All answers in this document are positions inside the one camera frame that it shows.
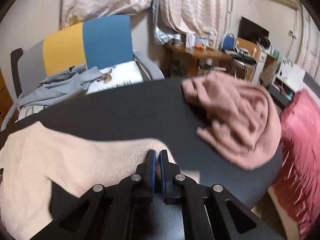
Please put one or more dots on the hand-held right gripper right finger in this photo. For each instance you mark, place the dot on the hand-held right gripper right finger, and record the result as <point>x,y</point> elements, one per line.
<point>163,171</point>

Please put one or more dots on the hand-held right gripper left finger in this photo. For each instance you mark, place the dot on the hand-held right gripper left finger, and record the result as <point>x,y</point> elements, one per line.
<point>151,166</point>

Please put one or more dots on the beige knit sweater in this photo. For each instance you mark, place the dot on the beige knit sweater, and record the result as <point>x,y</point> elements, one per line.
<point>62,155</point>

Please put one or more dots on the pink knit sweater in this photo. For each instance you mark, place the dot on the pink knit sweater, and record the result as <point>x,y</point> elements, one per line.
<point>237,120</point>

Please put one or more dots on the white deer print pillow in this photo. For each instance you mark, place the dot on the white deer print pillow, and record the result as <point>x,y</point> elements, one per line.
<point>122,75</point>

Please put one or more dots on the wooden desk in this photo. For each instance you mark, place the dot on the wooden desk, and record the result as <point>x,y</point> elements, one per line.
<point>200,53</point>

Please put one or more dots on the grey garment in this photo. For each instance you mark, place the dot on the grey garment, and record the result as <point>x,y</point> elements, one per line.
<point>57,87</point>

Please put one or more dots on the white jar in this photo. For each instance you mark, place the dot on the white jar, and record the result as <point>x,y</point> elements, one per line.
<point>177,40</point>

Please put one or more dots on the silver foil bag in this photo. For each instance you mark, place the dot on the silver foil bag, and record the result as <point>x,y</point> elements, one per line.
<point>163,36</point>

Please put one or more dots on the white carton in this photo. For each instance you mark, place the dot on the white carton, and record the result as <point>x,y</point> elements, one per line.
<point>190,41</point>

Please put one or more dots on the white patterned seat cushion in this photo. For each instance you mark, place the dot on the white patterned seat cushion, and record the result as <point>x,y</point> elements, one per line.
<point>30,110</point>

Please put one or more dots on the white radio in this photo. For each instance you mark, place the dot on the white radio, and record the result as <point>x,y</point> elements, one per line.
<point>202,40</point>

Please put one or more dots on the grey yellow blue armchair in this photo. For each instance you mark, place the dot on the grey yellow blue armchair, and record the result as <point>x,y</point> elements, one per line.
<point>105,37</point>

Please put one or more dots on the dark grey box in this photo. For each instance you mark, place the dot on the dark grey box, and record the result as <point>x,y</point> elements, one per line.
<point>278,95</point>

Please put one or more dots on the dark cloth pile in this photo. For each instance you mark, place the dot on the dark cloth pile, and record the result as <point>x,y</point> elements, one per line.
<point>240,55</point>

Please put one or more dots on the blue handbag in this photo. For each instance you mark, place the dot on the blue handbag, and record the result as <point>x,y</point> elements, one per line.
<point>228,42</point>

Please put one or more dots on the wooden cabinet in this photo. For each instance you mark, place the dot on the wooden cabinet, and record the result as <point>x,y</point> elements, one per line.
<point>250,46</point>

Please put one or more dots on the white storage shelf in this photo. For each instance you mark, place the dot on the white storage shelf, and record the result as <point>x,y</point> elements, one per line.
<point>290,72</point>

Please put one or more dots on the wooden wardrobe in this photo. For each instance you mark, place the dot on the wooden wardrobe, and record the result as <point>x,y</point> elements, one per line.
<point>3,92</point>

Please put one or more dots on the black monitor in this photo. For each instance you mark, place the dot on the black monitor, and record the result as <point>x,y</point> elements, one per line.
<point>252,30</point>

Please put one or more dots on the black stand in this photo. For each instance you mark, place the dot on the black stand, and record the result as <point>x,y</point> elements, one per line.
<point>16,67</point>

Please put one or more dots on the pale striped curtain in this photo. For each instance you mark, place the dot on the pale striped curtain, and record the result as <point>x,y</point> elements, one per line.
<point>190,2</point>

